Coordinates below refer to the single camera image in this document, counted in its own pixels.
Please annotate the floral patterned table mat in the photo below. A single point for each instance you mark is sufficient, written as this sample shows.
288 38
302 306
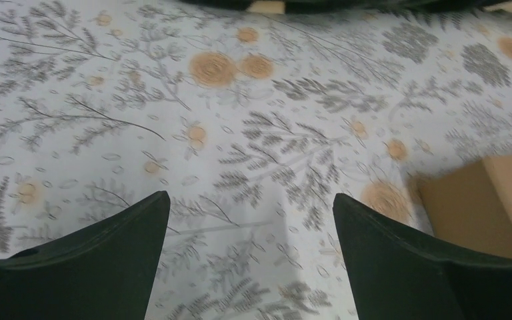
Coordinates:
252 123

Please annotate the brown cardboard box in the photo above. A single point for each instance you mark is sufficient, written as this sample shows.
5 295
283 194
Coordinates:
472 206

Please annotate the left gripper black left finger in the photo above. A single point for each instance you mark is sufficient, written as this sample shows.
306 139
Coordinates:
103 271

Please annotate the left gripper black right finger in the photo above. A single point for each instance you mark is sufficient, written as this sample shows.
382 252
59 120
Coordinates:
398 272

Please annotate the black blanket with tan flowers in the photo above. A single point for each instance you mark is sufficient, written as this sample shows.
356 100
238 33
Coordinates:
310 7

